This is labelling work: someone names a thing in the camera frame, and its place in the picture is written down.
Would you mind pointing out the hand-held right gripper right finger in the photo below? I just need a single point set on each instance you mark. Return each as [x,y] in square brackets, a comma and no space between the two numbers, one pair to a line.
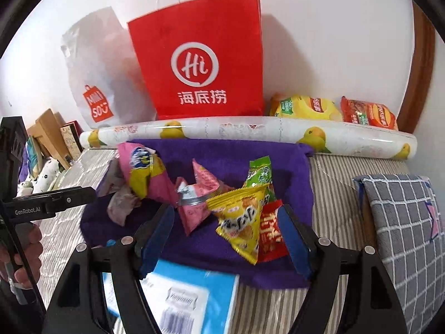
[292,240]

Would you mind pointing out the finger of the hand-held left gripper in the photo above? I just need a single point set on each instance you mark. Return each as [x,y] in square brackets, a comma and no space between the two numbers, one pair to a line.
[74,196]

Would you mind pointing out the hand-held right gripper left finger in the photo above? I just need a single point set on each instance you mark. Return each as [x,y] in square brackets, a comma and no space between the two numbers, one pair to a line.
[160,236]

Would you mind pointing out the red snack packet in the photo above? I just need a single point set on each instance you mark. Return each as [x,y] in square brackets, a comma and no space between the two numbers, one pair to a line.
[271,233]

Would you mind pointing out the pink white snack packet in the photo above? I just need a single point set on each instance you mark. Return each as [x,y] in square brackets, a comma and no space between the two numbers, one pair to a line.
[120,201]

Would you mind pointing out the pink triangular snack packet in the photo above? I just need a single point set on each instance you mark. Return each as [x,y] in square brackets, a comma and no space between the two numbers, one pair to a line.
[198,191]

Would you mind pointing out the pink and yellow snack packet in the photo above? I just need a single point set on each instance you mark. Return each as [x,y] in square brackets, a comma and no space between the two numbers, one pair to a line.
[142,167]

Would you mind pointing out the green snack packet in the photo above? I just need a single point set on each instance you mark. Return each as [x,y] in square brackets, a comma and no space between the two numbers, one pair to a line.
[259,174]

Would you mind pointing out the person's left hand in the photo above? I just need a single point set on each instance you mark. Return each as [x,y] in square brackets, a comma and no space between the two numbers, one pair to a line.
[31,254]

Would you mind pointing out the white dotted plush toy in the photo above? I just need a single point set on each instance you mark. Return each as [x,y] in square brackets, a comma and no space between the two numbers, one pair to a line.
[47,174]

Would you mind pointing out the brown wooden box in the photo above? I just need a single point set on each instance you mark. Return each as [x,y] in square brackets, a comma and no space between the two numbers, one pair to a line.
[48,128]

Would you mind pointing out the striped bed sheet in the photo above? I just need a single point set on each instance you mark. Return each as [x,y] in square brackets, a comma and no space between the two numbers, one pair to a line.
[333,215]

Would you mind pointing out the purple towel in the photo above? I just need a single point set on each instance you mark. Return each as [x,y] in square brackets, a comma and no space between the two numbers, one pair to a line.
[208,250]

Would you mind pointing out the patterned book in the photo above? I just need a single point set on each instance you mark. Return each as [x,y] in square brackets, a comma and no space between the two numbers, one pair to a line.
[71,141]

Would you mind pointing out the blue cardboard box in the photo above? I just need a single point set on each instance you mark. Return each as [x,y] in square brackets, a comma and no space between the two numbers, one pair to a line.
[194,299]

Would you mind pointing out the grey checked pillow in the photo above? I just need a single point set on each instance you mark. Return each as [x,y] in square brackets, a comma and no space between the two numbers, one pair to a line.
[406,236]

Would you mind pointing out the rolled fruit print mat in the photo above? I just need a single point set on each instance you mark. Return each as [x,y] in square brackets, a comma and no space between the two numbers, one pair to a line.
[250,130]

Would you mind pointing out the white plastic bag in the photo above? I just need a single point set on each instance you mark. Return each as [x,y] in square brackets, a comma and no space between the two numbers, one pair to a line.
[97,62]

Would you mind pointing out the yellow chips bag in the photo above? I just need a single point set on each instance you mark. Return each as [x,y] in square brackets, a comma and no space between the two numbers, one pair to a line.
[306,108]

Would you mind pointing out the red chips bag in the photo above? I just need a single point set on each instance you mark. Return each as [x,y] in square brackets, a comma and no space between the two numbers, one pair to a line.
[372,113]

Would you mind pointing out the red paper bag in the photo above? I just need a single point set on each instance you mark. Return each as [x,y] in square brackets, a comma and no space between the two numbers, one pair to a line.
[194,41]

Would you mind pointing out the wooden headboard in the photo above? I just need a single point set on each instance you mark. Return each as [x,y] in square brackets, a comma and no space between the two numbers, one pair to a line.
[420,69]

